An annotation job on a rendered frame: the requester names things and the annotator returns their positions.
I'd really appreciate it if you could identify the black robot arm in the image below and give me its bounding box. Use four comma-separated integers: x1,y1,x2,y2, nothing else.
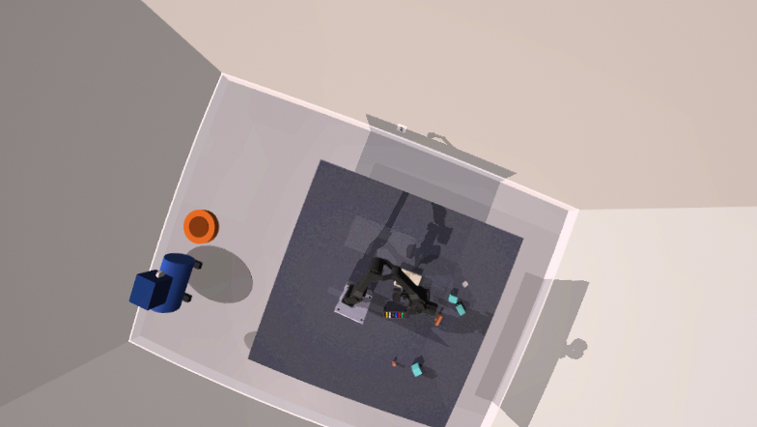
342,257,437,316

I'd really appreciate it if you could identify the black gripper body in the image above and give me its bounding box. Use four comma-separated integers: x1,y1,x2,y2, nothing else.
393,288,430,301

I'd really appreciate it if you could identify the beige open-top tray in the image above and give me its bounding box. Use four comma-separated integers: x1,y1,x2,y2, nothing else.
394,268,422,288

